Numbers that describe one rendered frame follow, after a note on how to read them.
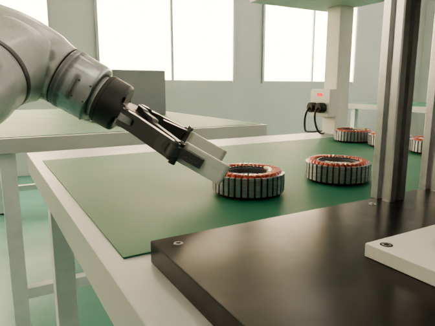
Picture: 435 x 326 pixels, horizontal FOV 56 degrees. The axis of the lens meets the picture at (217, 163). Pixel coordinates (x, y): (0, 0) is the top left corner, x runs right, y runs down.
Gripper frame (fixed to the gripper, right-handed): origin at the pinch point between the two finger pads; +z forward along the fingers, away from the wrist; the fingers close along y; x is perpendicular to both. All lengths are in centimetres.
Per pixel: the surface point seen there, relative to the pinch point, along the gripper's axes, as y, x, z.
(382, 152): 11.3, 13.3, 16.2
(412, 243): 29.7, 6.8, 14.6
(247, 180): 4.8, 0.7, 4.5
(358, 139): -56, 18, 38
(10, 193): -73, -55, -48
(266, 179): 5.2, 2.2, 6.7
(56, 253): -35, -46, -20
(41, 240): -174, -121, -51
